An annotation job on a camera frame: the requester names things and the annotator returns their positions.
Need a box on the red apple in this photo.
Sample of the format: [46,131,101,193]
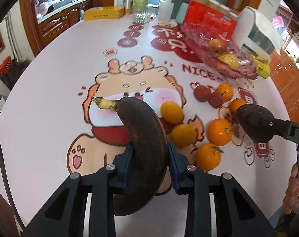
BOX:
[208,39,227,54]

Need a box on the yellow pear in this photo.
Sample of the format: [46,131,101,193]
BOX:
[217,53,239,70]

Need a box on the large orange mandarin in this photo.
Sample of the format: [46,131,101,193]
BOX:
[229,98,247,117]

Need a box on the red lychee left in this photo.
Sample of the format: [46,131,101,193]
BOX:
[193,85,211,102]

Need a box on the black cable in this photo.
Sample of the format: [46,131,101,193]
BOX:
[0,128,25,230]

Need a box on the red paper cup package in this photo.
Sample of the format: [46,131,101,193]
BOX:
[184,0,239,39]

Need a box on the yellow tissue box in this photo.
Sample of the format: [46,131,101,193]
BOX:
[250,54,271,79]

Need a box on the red lychee right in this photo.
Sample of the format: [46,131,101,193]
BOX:
[208,91,224,109]

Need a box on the teal container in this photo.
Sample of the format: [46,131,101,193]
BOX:
[175,2,189,24]

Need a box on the white plastic squeeze bottle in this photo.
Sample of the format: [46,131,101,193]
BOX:
[158,0,174,23]

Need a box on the dark overripe banana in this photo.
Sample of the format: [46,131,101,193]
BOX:
[92,97,168,216]

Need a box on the yellow flat box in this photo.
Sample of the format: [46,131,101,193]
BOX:
[84,7,125,20]

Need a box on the orange mandarin with stem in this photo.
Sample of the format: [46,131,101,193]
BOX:
[195,143,223,171]

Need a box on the dark avocado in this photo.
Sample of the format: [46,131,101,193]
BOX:
[237,104,275,143]

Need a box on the pink glass fruit plate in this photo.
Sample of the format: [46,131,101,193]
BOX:
[180,23,258,80]

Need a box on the small yellow kumquat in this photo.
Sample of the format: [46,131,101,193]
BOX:
[167,124,198,148]

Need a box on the right hand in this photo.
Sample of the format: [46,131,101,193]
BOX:
[282,163,299,214]

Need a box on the metal can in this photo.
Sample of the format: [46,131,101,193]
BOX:
[124,0,133,14]

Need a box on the wooden kitchen cabinet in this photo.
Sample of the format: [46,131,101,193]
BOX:
[19,0,103,56]

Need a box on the red lychee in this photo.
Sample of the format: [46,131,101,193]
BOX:
[208,91,224,109]
[193,85,211,102]

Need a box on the white cup dispenser appliance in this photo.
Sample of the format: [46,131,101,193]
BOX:
[231,7,283,62]

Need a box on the clear drinking glass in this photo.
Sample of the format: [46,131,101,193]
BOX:
[132,8,150,25]

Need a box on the printed cartoon tablecloth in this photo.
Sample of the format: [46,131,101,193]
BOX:
[0,17,293,224]

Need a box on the red plastic basket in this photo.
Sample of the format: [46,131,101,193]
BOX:
[0,56,12,75]

